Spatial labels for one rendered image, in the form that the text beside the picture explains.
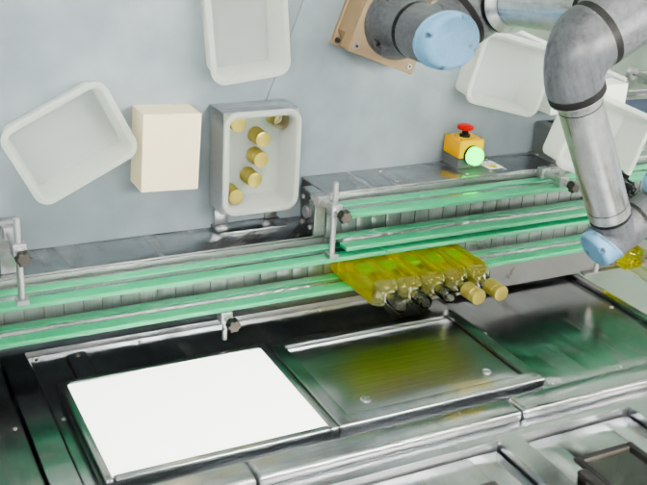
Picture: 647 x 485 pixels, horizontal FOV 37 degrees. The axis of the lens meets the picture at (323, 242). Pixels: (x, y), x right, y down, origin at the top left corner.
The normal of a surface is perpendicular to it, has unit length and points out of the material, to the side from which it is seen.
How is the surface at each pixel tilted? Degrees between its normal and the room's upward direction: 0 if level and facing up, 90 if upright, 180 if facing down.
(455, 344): 90
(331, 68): 0
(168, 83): 0
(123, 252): 90
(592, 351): 90
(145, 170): 0
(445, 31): 9
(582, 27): 60
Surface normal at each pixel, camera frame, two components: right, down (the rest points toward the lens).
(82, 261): 0.06, -0.92
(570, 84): -0.35, 0.51
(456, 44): 0.32, 0.43
